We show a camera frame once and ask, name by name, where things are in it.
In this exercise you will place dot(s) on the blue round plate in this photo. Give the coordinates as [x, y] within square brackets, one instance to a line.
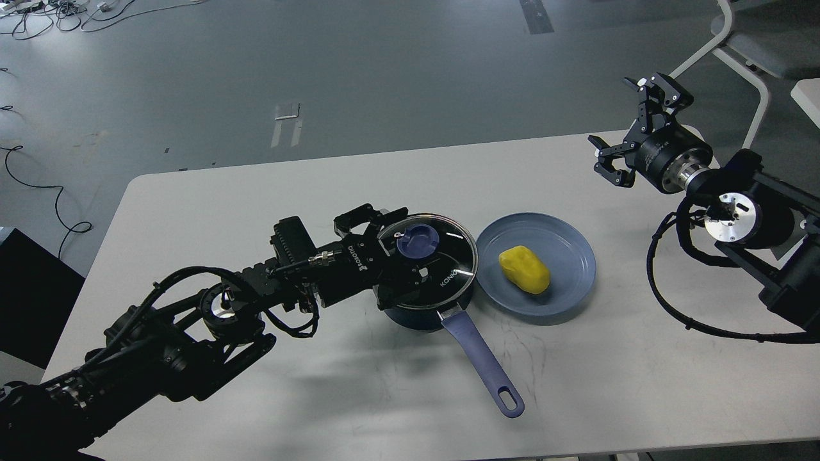
[561, 247]

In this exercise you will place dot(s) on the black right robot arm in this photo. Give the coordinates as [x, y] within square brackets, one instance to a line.
[733, 216]

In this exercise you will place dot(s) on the glass pot lid blue knob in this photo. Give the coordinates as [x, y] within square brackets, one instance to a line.
[424, 237]

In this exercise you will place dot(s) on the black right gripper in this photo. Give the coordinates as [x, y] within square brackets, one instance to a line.
[664, 152]

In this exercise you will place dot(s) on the dark blue saucepan purple handle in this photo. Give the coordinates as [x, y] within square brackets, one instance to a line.
[454, 318]

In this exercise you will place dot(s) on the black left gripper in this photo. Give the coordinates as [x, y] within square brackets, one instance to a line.
[360, 263]

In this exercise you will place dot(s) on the black box at left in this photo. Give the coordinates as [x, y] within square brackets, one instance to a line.
[38, 293]

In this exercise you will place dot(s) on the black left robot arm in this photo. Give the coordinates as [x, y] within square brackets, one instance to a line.
[202, 326]

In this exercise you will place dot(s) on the white table corner right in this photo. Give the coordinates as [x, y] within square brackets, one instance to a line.
[806, 94]

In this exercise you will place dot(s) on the white office chair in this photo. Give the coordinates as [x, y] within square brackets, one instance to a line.
[779, 38]

